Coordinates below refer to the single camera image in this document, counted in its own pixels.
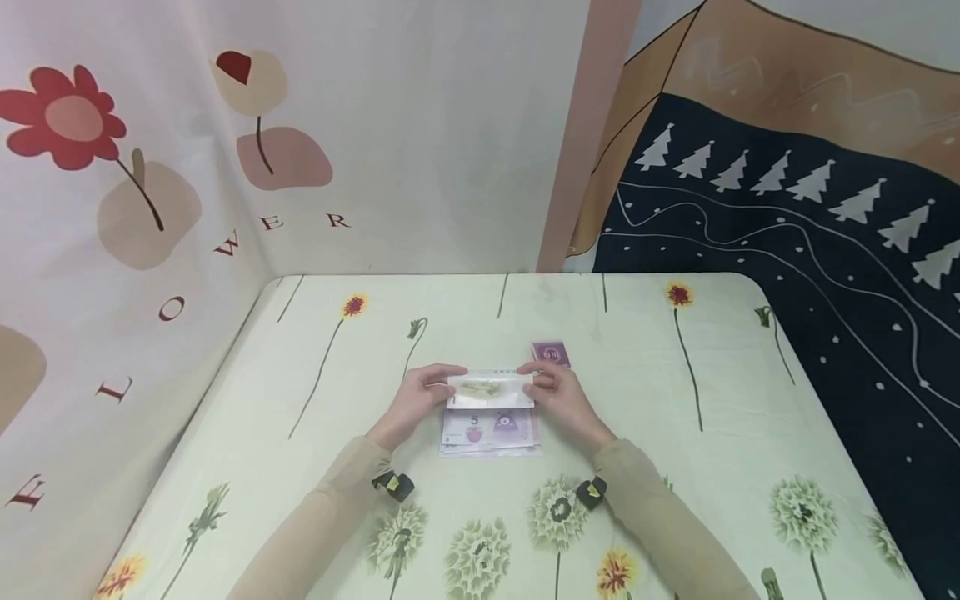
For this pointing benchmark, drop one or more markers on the person's right hand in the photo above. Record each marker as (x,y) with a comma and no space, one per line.
(571,410)

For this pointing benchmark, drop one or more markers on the person's left hand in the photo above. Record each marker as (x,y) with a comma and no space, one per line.
(411,408)

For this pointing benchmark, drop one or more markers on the stack of purple banknotes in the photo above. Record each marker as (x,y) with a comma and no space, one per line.
(489,432)

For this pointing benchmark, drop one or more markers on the person's left forearm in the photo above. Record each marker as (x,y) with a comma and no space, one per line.
(315,533)

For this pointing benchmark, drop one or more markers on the person's right forearm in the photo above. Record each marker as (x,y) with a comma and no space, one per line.
(667,533)

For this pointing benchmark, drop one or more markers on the pale green banknote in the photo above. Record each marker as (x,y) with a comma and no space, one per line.
(491,389)

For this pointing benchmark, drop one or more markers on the person's right fingers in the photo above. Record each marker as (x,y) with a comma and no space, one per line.
(537,370)

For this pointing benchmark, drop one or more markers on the black wrist band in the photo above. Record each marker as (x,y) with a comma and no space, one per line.
(591,492)
(394,485)

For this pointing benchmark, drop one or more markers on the person's left thumb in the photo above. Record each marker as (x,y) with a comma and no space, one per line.
(439,395)

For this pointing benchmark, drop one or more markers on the person's right thumb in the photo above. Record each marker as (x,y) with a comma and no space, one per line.
(544,395)

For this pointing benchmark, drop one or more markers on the purple paper bill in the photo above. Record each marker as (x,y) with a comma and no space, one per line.
(552,352)

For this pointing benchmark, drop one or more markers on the person's left fingers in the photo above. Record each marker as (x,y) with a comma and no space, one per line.
(444,372)

